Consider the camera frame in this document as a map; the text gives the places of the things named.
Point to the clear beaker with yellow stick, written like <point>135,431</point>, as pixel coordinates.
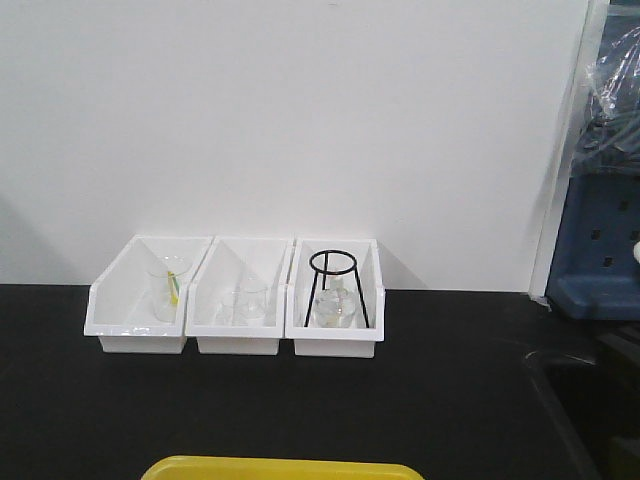
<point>167,276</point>

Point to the yellow plastic tray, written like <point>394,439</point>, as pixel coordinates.
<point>337,458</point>

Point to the left white storage bin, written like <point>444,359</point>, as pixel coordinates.
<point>119,311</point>

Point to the black lab sink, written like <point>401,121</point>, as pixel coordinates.
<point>595,413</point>

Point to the clear plastic bag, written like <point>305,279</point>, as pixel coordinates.
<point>609,142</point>

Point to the white storage bin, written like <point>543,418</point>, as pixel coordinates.
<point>119,311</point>
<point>356,342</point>
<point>227,263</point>

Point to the black wire tripod stand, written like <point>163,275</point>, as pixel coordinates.
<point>329,263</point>

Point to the small clear beaker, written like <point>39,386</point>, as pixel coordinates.
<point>228,310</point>

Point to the clear beaker in middle bin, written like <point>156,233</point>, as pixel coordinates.
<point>250,308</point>

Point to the clear round flask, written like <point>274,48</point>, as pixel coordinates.
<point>334,307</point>

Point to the middle white storage bin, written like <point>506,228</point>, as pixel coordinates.
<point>227,263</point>

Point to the right white storage bin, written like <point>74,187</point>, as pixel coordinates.
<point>356,342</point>

